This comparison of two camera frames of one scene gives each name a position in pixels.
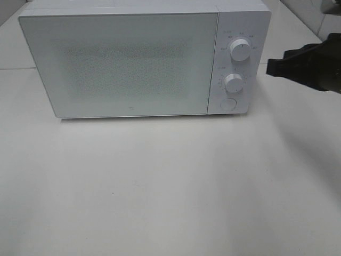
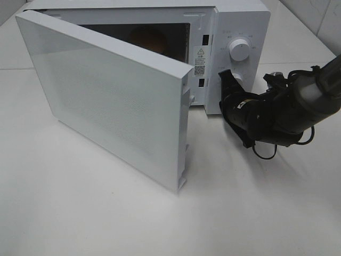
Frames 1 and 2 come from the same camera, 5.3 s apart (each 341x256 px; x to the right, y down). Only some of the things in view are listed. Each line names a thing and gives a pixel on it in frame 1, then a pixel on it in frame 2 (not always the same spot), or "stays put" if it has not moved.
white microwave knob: (240, 49) stays put
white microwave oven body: (139, 58) stays put
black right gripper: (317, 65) to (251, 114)
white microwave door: (124, 64) to (133, 103)
